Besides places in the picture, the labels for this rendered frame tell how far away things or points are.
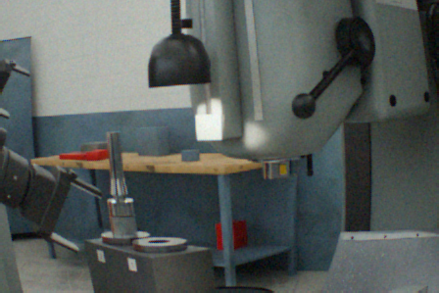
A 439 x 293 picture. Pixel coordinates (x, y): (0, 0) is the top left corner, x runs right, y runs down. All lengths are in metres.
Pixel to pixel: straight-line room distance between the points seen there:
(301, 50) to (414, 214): 0.52
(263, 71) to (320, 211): 5.39
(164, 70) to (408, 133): 0.61
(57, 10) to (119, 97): 1.31
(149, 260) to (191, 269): 0.08
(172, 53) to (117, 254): 0.51
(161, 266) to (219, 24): 0.44
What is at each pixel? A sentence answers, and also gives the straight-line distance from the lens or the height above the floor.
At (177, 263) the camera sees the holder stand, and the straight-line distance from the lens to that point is 1.49.
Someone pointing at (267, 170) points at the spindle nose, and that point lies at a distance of 1.29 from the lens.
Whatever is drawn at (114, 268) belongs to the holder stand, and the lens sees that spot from 1.57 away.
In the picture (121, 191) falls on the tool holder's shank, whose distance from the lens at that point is 1.60.
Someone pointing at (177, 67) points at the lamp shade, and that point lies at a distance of 1.12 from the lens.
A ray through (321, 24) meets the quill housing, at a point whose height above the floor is 1.48.
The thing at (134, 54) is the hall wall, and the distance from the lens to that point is 7.68.
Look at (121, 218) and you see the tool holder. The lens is 1.59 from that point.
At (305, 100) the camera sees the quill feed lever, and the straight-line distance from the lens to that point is 1.13.
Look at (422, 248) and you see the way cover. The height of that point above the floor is 1.09.
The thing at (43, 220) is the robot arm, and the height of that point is 1.22.
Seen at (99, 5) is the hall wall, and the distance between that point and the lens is 8.07.
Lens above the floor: 1.42
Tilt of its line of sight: 3 degrees down
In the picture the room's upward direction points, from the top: 4 degrees counter-clockwise
